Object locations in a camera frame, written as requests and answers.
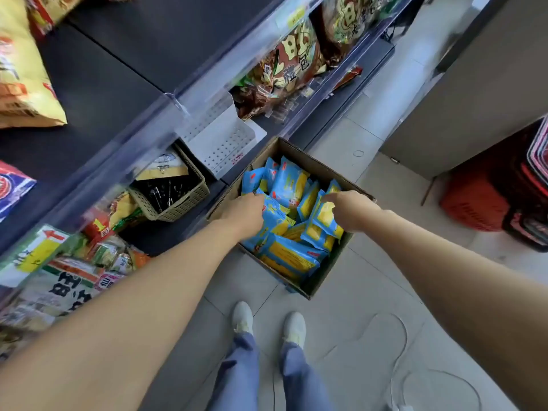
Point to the person's left hand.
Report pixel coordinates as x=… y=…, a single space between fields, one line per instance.
x=242 y=216

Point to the person's right hand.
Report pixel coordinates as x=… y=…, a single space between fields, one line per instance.
x=355 y=211

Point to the brown cardboard box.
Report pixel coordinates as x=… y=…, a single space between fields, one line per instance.
x=319 y=166

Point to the pile of blue wipe packets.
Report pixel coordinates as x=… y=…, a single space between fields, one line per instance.
x=291 y=256

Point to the dark grey store shelf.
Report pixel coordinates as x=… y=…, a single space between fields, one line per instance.
x=128 y=59

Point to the person's right forearm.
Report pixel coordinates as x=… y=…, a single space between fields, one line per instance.
x=471 y=303

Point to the person's left forearm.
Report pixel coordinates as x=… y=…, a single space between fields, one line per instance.
x=128 y=329

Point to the beige plastic basket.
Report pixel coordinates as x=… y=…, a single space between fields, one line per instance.
x=188 y=202

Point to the white perforated plastic tray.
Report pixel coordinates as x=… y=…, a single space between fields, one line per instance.
x=222 y=145

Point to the bundle of black hooks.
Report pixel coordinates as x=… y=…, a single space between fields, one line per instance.
x=171 y=194

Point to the yellow white card packet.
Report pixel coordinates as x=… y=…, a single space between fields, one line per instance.
x=165 y=166

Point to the white shoe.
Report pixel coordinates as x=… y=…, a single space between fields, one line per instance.
x=294 y=329
x=243 y=318

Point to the stack of red shopping baskets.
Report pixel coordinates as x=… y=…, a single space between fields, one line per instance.
x=475 y=201

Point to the small red packet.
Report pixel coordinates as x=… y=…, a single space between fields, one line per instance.
x=350 y=76

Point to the blue trousers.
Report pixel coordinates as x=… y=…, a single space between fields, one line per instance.
x=237 y=376

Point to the grey cabinet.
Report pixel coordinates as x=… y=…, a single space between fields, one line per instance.
x=479 y=94

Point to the brown green snack bag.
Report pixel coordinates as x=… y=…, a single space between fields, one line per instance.
x=351 y=21

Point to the white striped snack bag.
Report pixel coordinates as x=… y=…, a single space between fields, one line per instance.
x=64 y=291

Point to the small yellow price tag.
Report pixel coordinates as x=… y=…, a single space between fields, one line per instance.
x=292 y=17

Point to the yellow white price tag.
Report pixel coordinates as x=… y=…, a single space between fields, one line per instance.
x=36 y=254

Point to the large yellow snack bag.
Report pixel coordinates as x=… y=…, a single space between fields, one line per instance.
x=25 y=72

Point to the yellow red snack bag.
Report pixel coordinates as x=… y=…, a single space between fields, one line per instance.
x=51 y=8

